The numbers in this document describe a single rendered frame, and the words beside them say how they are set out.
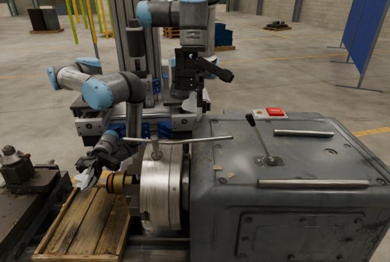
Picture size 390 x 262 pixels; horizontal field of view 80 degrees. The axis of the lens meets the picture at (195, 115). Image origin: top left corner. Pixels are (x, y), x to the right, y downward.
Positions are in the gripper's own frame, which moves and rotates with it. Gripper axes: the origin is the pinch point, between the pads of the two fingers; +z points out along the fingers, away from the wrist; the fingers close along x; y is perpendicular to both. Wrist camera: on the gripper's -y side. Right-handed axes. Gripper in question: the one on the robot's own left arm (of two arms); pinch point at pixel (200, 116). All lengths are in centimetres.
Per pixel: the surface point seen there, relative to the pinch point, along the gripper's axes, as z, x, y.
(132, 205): 28.4, 3.9, 21.3
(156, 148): 10.1, 0.7, 13.5
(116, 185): 26.9, -5.0, 29.2
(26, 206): 39, -9, 67
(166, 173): 17.5, 2.8, 10.2
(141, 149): 15.7, -11.4, 21.4
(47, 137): 92, -217, 198
